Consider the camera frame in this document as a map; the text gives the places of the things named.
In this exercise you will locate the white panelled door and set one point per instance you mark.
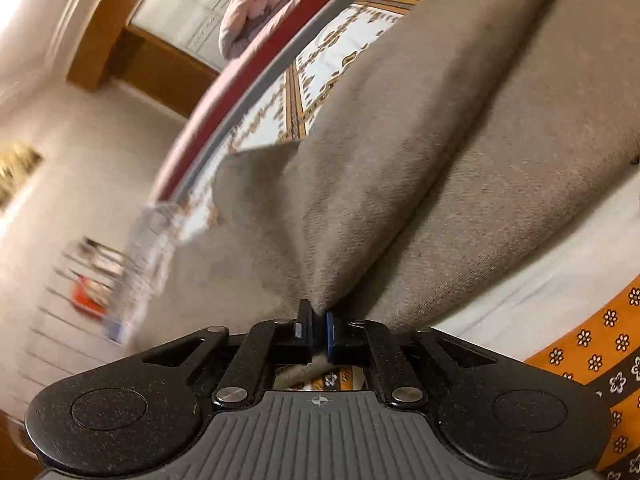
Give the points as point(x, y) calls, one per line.
point(192, 7)

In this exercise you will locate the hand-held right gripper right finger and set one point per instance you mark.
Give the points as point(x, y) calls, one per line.
point(330, 332)

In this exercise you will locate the white orange patterned bed sheet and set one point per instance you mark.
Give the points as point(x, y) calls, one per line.
point(320, 67)

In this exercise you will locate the orange floral cloth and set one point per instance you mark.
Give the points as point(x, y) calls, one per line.
point(600, 360)

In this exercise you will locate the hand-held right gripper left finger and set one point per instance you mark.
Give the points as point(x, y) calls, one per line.
point(304, 331)

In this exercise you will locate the orange box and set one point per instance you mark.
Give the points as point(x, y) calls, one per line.
point(89, 295)

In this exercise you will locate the pink quilt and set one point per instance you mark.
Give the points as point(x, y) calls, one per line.
point(265, 2)

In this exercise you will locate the golden wall decoration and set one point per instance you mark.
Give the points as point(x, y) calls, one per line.
point(15, 172)

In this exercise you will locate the grey sock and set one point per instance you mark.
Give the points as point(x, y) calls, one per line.
point(425, 175)

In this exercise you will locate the wooden door frame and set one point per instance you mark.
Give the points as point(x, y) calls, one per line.
point(150, 67)

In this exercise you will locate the bed with red grey edge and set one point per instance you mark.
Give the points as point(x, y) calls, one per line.
point(240, 85)

